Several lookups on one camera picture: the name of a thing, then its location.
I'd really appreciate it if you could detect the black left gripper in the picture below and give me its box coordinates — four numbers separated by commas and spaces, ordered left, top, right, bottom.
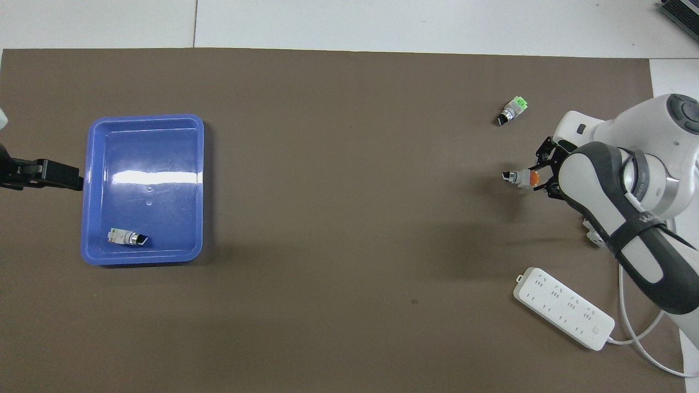
0, 145, 84, 192

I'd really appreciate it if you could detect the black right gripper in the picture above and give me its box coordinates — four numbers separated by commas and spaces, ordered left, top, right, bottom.
529, 136, 577, 200

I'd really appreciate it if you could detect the selector switch with orange block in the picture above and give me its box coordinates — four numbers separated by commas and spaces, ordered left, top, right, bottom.
501, 168, 541, 190

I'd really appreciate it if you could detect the white and red terminal block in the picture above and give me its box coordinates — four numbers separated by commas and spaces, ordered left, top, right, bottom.
582, 218, 608, 248

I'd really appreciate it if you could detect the blue plastic tray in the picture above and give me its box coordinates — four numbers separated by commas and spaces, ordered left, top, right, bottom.
80, 114, 205, 266

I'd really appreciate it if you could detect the white power strip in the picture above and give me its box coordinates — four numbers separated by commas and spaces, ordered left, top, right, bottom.
513, 266, 616, 351

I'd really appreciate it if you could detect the brown paper table mat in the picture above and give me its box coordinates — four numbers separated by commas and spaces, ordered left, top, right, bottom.
0, 48, 688, 393

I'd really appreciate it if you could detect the dark grey ribbed device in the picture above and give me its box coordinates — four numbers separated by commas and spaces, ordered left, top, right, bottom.
658, 0, 699, 28

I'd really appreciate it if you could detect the selector switch bright green block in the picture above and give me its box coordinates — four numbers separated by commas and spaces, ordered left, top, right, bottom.
496, 96, 529, 127

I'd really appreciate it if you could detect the selector switch pale green block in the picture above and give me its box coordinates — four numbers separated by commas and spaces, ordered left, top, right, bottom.
108, 228, 150, 247

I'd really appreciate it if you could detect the white power cable with plug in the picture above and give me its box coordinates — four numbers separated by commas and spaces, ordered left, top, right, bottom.
607, 218, 699, 378

